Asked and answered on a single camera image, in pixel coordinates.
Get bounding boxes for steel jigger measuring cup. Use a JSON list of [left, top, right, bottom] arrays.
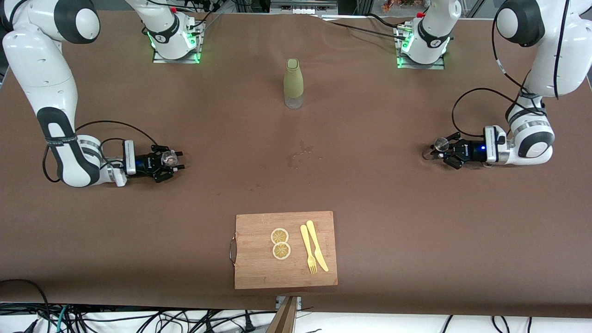
[[422, 137, 450, 160]]

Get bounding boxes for brown table cover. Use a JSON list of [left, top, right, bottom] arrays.
[[0, 8, 592, 319]]

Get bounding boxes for wooden cutting board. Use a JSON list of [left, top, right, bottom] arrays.
[[229, 211, 338, 290]]

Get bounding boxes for orange background items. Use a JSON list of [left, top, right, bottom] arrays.
[[382, 0, 426, 12]]

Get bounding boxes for green sleeved glass bottle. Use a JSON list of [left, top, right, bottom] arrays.
[[284, 58, 304, 110]]

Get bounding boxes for yellow plastic knife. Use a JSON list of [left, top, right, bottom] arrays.
[[306, 220, 329, 272]]

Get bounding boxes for yellow plastic fork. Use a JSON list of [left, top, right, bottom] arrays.
[[300, 224, 318, 275]]

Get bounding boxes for white power strip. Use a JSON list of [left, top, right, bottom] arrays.
[[270, 0, 339, 15]]

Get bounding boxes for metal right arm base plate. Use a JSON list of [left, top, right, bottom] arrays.
[[152, 21, 205, 64]]

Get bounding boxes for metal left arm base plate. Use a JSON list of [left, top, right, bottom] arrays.
[[393, 24, 446, 70]]

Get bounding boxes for black table cable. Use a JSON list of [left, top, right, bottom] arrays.
[[324, 19, 408, 41], [368, 13, 408, 31]]

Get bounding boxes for black looped cable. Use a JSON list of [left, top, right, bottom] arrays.
[[0, 278, 52, 333]]

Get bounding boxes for teal cable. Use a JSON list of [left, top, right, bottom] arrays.
[[56, 304, 71, 333]]

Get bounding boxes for wooden post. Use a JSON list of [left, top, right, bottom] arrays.
[[266, 296, 299, 333]]

